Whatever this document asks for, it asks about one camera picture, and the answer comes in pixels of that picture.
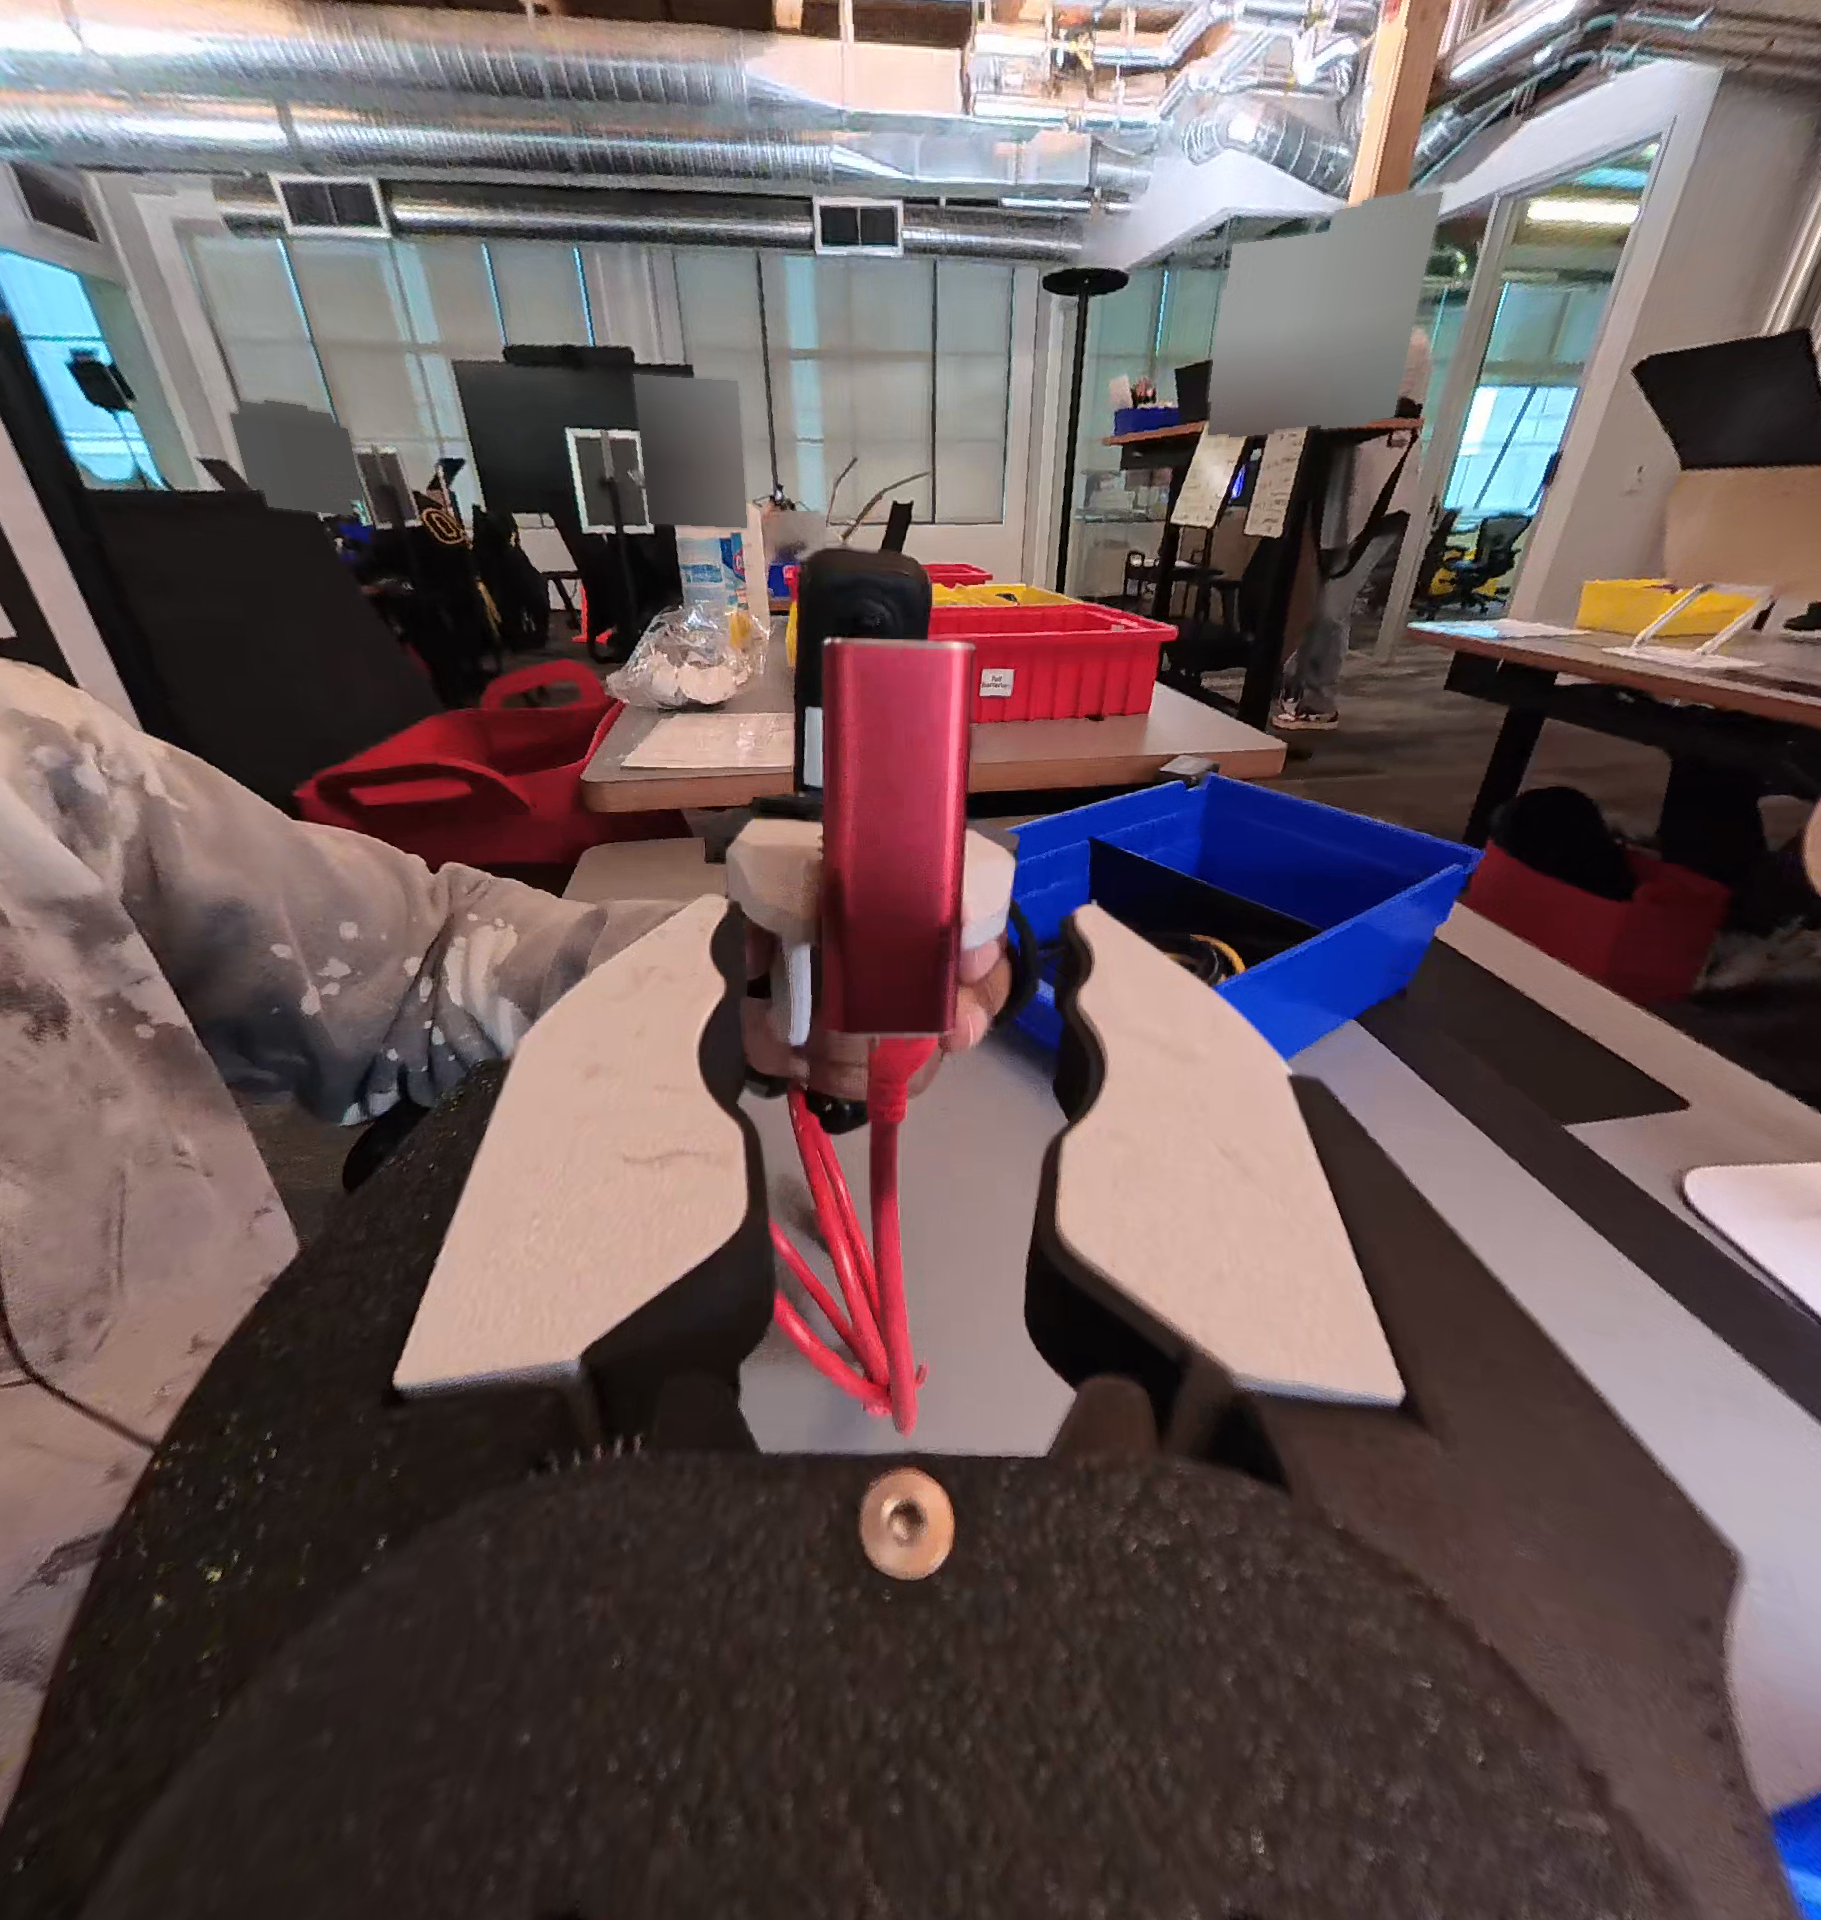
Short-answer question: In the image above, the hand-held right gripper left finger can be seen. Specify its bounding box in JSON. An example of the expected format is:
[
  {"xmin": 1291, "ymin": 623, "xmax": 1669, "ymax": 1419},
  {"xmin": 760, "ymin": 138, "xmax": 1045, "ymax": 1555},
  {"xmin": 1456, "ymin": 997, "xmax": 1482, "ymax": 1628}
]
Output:
[{"xmin": 392, "ymin": 895, "xmax": 777, "ymax": 1397}]

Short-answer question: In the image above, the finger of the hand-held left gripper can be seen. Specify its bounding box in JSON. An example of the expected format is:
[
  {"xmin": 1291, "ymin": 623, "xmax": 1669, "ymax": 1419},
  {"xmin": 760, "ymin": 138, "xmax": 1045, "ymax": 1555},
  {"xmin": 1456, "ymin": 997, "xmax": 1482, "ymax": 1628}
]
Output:
[
  {"xmin": 724, "ymin": 817, "xmax": 829, "ymax": 1052},
  {"xmin": 961, "ymin": 828, "xmax": 1020, "ymax": 954}
]

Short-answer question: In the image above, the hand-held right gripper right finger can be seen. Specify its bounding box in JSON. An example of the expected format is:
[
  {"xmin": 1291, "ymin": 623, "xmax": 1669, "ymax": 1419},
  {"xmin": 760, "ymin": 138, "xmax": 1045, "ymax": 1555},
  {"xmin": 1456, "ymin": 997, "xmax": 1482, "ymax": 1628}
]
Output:
[{"xmin": 1031, "ymin": 903, "xmax": 1408, "ymax": 1419}]

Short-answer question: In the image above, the red ethernet splitter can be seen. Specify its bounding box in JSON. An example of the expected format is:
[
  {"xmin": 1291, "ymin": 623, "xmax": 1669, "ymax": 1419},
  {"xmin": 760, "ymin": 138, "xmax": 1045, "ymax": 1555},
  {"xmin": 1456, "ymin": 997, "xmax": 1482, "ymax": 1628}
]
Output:
[{"xmin": 815, "ymin": 635, "xmax": 976, "ymax": 1037}]

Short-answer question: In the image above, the red ethernet cable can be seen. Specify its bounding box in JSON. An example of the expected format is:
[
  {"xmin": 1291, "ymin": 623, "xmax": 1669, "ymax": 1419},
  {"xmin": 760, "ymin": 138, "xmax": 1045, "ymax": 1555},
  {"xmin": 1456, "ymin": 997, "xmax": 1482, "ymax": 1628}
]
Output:
[{"xmin": 767, "ymin": 1033, "xmax": 943, "ymax": 1438}]

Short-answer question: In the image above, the blue bin with black divider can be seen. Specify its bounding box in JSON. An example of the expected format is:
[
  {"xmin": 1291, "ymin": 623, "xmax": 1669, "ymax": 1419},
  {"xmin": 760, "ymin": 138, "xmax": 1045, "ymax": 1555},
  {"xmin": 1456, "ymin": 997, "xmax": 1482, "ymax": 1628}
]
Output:
[{"xmin": 1007, "ymin": 772, "xmax": 1482, "ymax": 1062}]

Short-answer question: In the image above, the person's left forearm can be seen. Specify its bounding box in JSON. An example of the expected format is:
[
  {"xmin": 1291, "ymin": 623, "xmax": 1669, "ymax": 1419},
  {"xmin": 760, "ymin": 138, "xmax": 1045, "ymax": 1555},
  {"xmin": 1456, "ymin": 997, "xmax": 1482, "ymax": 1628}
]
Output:
[{"xmin": 0, "ymin": 645, "xmax": 694, "ymax": 1128}]

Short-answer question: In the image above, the person's left hand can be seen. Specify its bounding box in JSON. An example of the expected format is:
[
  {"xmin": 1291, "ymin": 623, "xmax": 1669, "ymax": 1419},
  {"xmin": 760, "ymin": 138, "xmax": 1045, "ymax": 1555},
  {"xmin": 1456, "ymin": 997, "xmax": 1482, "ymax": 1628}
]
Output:
[{"xmin": 739, "ymin": 920, "xmax": 1008, "ymax": 1104}]

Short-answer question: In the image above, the wooden top table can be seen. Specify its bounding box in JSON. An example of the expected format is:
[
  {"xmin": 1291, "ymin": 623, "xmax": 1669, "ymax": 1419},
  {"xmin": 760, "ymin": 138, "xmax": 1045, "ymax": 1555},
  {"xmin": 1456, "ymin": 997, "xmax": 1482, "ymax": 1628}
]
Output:
[
  {"xmin": 1408, "ymin": 614, "xmax": 1821, "ymax": 843},
  {"xmin": 581, "ymin": 630, "xmax": 1290, "ymax": 820}
]

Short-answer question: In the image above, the red plastic bin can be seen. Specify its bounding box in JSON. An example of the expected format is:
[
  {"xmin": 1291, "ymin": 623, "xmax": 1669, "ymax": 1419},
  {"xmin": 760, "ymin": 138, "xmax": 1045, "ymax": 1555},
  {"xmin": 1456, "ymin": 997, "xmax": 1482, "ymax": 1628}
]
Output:
[{"xmin": 925, "ymin": 600, "xmax": 1178, "ymax": 727}]

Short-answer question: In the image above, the black floor lamp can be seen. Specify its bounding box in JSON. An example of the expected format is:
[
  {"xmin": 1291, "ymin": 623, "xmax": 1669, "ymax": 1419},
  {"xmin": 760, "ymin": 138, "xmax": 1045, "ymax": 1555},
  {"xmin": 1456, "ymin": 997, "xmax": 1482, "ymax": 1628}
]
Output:
[{"xmin": 1041, "ymin": 268, "xmax": 1131, "ymax": 595}]

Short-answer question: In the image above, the red bucket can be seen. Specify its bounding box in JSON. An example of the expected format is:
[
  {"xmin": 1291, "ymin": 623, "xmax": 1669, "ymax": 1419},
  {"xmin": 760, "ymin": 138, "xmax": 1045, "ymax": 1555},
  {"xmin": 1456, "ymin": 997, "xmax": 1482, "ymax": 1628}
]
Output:
[{"xmin": 296, "ymin": 659, "xmax": 689, "ymax": 873}]

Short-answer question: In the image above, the black monitor screen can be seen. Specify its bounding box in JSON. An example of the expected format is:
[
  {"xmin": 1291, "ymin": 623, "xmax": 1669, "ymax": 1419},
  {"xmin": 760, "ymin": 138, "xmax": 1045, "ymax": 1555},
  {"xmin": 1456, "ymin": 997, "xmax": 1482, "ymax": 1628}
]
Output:
[{"xmin": 452, "ymin": 352, "xmax": 697, "ymax": 523}]

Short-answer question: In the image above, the black standing desk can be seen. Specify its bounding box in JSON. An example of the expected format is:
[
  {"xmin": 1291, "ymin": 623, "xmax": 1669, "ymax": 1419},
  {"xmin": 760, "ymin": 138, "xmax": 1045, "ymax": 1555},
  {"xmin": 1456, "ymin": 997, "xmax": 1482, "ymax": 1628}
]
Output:
[{"xmin": 1106, "ymin": 410, "xmax": 1428, "ymax": 732}]

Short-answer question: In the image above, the red floor bin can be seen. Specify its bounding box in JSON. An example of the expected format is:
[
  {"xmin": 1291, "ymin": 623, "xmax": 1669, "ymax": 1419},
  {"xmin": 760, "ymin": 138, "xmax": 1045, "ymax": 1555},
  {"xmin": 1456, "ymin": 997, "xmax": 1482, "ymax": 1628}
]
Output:
[{"xmin": 1466, "ymin": 839, "xmax": 1730, "ymax": 1008}]

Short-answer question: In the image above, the black bag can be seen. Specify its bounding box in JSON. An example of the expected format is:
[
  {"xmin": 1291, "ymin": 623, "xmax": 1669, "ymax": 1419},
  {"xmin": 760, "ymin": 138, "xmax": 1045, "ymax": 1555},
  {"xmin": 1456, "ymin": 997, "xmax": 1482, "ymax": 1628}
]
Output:
[{"xmin": 1491, "ymin": 787, "xmax": 1638, "ymax": 903}]

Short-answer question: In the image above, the person's grey patterned hoodie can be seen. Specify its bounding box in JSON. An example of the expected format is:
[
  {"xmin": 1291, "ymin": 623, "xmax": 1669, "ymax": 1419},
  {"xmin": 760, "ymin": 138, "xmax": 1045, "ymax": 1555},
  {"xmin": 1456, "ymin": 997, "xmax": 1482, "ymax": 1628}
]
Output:
[{"xmin": 0, "ymin": 1035, "xmax": 305, "ymax": 1883}]

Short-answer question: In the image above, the black partition panel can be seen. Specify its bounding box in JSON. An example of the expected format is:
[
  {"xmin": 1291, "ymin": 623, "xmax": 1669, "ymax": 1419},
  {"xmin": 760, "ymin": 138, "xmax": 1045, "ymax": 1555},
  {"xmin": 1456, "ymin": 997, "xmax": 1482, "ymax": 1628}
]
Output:
[{"xmin": 86, "ymin": 485, "xmax": 449, "ymax": 799}]

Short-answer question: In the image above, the black framed marker board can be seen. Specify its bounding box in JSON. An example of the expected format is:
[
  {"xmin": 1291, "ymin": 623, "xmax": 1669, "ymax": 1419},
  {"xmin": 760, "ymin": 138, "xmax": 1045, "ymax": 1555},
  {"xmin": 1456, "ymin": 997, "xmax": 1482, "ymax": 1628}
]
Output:
[{"xmin": 0, "ymin": 315, "xmax": 141, "ymax": 708}]

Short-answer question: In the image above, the black panel wooden stand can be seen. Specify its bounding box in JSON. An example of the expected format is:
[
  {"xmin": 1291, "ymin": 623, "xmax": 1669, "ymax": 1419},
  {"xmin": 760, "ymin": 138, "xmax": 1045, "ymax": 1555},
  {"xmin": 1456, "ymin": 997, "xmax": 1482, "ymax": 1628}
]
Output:
[{"xmin": 1631, "ymin": 330, "xmax": 1821, "ymax": 657}]

